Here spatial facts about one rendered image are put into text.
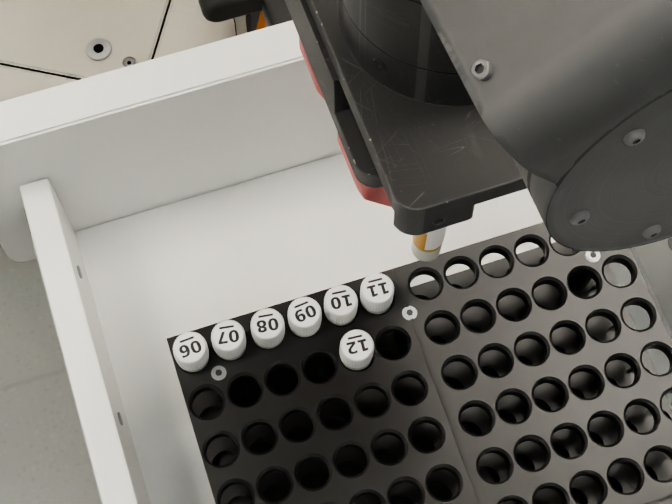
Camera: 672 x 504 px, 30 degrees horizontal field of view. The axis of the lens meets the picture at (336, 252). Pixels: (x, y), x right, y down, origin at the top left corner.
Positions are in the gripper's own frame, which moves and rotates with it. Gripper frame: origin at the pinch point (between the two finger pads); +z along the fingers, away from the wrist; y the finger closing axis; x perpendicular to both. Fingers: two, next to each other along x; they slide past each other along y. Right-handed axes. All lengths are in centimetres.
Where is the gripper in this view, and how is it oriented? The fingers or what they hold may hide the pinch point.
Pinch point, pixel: (431, 190)
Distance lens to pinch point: 40.0
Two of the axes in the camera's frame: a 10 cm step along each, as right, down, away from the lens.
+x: 9.5, -2.9, 1.4
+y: 3.2, 8.4, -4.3
